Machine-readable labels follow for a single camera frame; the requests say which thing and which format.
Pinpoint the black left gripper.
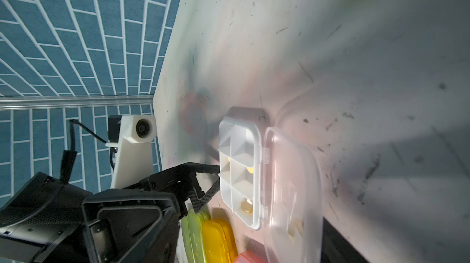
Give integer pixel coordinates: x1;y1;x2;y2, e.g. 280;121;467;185
82;163;220;263

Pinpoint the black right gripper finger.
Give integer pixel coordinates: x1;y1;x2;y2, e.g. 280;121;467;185
321;218;368;263

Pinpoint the green pillbox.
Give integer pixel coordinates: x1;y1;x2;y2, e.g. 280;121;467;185
181;209;211;263

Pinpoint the orange pillbox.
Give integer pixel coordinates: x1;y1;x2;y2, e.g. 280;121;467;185
202;219;238;263

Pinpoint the pink pillbox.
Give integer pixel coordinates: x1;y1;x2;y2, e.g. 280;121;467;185
233;251;266;263

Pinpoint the clear pillbox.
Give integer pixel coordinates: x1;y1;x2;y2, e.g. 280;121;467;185
219;117;323;263

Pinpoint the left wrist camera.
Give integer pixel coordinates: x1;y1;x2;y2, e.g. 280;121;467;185
105;114;157;189

